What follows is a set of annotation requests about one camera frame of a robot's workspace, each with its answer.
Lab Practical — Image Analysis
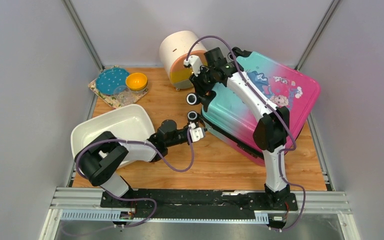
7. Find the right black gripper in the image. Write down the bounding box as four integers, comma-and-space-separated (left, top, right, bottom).
189, 66, 216, 97

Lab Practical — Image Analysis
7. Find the pink and teal kids suitcase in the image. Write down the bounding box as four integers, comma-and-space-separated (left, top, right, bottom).
186, 47, 321, 166

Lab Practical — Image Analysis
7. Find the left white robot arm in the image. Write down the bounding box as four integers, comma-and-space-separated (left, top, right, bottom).
74, 119, 197, 208

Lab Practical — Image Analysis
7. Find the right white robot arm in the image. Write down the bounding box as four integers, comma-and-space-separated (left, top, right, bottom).
183, 47, 298, 211

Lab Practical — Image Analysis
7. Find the round pastel drawer cabinet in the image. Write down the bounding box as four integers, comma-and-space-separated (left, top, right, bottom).
159, 30, 198, 91

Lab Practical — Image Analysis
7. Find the white plastic basin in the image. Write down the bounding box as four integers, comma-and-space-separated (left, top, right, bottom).
70, 104, 155, 157

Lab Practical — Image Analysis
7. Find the yellow bowl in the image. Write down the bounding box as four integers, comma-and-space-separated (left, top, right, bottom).
125, 72, 148, 92

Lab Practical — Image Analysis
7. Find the clear glass cup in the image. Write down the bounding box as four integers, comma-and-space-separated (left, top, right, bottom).
113, 85, 136, 106

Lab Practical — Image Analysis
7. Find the floral patterned placemat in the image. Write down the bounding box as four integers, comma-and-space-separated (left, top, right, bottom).
88, 65, 149, 109

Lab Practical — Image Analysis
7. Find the blue polka dot plate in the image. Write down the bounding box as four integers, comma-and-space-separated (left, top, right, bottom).
95, 67, 130, 95

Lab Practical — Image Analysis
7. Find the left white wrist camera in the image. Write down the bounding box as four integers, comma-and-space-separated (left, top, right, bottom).
187, 122, 207, 143

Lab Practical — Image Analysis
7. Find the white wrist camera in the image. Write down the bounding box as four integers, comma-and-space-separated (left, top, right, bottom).
183, 55, 203, 77
187, 122, 207, 143

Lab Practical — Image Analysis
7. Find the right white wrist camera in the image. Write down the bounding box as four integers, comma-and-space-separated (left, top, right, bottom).
183, 55, 203, 77

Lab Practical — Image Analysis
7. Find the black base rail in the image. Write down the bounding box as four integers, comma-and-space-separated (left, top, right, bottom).
100, 188, 299, 220

